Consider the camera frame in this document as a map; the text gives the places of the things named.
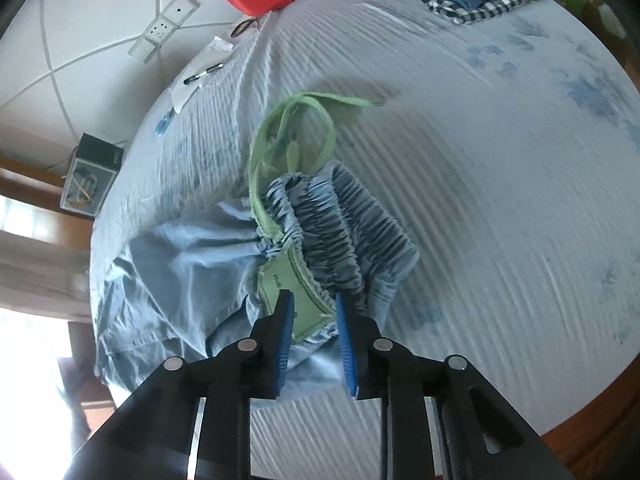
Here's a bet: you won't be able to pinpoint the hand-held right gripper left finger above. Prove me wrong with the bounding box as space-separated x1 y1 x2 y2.
70 292 297 480

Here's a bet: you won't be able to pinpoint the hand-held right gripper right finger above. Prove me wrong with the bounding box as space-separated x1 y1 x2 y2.
335 292 576 480

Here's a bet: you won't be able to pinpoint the light blue pants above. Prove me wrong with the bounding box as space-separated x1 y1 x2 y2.
92 92 421 403

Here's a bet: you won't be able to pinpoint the dark gift bag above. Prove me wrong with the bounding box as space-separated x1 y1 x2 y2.
60 132 125 218

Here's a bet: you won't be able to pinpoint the pale curtain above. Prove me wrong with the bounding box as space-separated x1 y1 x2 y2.
0 230 96 321

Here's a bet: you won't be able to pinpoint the white paper sheet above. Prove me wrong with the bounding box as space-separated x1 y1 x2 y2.
170 35 236 113

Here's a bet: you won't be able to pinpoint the black and white pen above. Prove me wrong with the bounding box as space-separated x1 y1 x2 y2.
183 62 224 86

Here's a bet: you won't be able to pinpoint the wooden headboard frame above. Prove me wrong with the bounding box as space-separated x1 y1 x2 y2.
0 157 101 241

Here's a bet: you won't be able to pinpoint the white wall switch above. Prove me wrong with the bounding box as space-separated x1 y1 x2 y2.
129 35 163 63

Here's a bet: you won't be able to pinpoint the white wall socket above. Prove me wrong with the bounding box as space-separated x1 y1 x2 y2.
142 14 181 46

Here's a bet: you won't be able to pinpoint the white wall plate with hole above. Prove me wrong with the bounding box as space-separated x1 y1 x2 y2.
160 0 201 28

